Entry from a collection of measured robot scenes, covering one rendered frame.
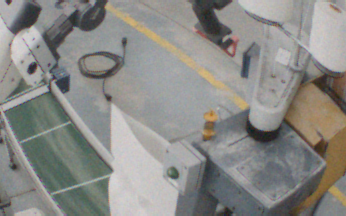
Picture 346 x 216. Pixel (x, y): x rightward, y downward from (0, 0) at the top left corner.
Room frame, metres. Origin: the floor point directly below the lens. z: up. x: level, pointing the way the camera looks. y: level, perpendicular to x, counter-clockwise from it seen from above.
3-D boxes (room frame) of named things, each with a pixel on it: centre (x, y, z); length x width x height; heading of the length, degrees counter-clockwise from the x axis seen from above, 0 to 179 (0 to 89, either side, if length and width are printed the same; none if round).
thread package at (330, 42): (1.04, -0.39, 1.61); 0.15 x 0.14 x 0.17; 41
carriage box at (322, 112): (1.14, -0.46, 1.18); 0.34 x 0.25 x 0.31; 131
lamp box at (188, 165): (0.88, -0.04, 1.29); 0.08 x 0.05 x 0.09; 41
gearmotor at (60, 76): (2.57, 0.74, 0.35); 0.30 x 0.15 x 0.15; 41
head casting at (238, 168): (0.89, -0.22, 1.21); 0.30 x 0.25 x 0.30; 41
